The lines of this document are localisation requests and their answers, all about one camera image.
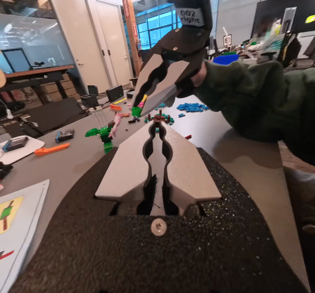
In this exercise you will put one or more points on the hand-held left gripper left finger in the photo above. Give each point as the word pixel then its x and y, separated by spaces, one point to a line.
pixel 128 172

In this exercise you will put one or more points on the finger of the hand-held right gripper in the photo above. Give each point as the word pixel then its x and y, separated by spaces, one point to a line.
pixel 146 74
pixel 167 86

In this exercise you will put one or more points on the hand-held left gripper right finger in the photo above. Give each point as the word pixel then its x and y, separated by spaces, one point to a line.
pixel 189 175

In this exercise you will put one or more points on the brown lego branch piece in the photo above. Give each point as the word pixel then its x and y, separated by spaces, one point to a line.
pixel 159 118

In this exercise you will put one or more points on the green lego brick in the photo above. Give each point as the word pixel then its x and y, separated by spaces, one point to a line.
pixel 136 112

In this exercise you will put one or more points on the person's right forearm green sleeve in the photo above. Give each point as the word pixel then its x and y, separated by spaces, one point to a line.
pixel 258 101

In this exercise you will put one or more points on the pile of teal lego pieces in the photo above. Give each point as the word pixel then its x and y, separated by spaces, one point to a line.
pixel 169 120

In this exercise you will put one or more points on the red lego piece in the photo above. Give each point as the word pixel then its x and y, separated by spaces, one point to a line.
pixel 188 136

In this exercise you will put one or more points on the green lego plant build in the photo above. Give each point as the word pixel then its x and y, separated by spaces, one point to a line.
pixel 105 138

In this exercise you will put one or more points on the small orange lego piece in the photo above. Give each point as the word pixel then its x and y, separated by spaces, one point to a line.
pixel 115 107

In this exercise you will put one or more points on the black lego piece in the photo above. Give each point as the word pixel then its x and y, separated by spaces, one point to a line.
pixel 134 120

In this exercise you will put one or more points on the lego instruction booklet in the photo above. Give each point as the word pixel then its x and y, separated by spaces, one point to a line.
pixel 17 224

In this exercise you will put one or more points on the person's right hand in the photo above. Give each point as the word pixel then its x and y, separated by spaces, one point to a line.
pixel 200 75

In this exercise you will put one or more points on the black speaker box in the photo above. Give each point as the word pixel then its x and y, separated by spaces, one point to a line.
pixel 115 93

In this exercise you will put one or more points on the yellow strip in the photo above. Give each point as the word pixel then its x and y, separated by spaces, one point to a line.
pixel 119 101

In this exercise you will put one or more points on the blue bin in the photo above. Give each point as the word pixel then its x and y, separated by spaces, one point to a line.
pixel 225 59

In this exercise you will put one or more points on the white double door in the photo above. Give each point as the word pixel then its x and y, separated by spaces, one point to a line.
pixel 98 42

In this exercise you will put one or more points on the small black device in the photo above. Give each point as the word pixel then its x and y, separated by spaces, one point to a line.
pixel 89 98

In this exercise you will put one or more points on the black box with blue edge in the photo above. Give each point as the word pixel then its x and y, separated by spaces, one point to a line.
pixel 16 143
pixel 65 135

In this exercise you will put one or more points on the orange brick separator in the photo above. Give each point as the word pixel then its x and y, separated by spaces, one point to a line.
pixel 51 149

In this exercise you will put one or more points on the black desk mat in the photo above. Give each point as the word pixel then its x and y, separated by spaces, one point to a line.
pixel 54 114

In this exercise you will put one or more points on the white tray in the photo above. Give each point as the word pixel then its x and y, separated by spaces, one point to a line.
pixel 27 151

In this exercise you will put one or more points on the wooden desk with black legs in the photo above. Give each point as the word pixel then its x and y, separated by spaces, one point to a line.
pixel 37 70

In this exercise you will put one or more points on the large black monitor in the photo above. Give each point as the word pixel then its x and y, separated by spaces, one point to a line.
pixel 302 10

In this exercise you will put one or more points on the tan chair back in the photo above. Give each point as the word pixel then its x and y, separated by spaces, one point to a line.
pixel 2 79

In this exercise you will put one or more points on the wooden post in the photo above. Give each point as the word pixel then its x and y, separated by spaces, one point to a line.
pixel 129 27

